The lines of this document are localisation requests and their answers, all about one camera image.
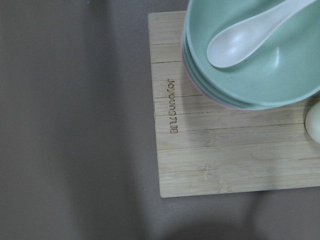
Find bamboo cutting board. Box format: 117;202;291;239
148;11;320;198

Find white ceramic spoon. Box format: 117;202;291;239
206;0;314;68

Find stacked green bowls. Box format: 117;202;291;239
182;0;320;110

